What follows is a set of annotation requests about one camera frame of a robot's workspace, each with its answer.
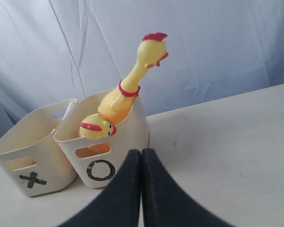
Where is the blue-white backdrop curtain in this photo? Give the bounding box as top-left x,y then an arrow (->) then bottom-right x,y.
0,0 -> 284,138

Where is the cream bin with O mark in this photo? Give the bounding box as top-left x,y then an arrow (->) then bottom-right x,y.
54,90 -> 149,189

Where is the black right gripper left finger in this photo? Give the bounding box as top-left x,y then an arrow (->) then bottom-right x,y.
60,149 -> 141,227

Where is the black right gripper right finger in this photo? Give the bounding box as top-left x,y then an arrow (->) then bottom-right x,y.
142,148 -> 232,227

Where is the whole yellow rubber chicken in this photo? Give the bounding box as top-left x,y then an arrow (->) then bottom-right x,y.
79,113 -> 117,159
98,32 -> 169,124

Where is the cream bin with X mark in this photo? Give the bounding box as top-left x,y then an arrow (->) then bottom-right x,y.
0,98 -> 78,197

